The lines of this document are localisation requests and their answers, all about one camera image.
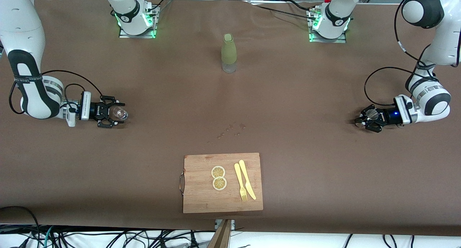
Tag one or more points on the brown table cover sheet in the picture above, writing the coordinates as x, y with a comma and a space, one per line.
108, 168

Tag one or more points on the wooden cutting board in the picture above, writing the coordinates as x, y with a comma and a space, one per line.
201, 201

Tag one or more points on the wooden post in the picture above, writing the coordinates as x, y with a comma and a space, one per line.
221, 239

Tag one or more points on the yellow plastic fork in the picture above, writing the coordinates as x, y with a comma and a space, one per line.
239, 179

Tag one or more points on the yellow plastic knife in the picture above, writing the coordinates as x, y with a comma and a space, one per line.
246, 177

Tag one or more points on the steel jigger measuring cup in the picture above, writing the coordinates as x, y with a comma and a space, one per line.
372, 114

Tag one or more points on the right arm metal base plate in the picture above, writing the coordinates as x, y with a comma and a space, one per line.
137, 36

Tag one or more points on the green sleeved glass bottle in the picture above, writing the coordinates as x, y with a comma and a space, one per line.
229, 50

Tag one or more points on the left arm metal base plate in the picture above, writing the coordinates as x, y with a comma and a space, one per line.
327, 40

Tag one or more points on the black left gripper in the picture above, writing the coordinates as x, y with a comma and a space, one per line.
384, 116

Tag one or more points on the lemon slice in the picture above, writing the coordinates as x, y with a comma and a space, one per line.
218, 171
219, 184

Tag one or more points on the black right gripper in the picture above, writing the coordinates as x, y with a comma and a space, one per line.
95, 110

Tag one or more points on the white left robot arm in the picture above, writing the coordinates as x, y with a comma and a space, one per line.
435, 104

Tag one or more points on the small metal bracket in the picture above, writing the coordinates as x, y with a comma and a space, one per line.
217, 223

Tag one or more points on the clear glass cup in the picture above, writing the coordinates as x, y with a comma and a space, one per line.
120, 113

